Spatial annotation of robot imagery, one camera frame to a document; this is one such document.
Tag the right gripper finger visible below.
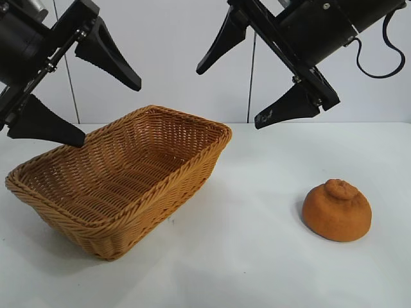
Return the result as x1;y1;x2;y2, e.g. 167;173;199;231
196;6;249;76
254;83;322;131

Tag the orange-brown bread bun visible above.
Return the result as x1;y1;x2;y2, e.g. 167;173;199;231
302;178;372;242

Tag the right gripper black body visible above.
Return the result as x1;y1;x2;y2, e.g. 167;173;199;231
226;0;359;112

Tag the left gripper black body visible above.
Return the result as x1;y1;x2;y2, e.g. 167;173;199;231
0;0;98;130

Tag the woven wicker basket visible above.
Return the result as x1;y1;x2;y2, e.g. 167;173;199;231
5;105;233;261

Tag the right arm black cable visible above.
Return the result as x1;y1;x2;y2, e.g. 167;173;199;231
348;8;405;79

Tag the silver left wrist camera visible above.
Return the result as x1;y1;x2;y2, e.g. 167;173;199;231
24;0;49;19

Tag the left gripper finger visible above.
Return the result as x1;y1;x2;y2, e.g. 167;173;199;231
74;15;143;92
7;94;87;149

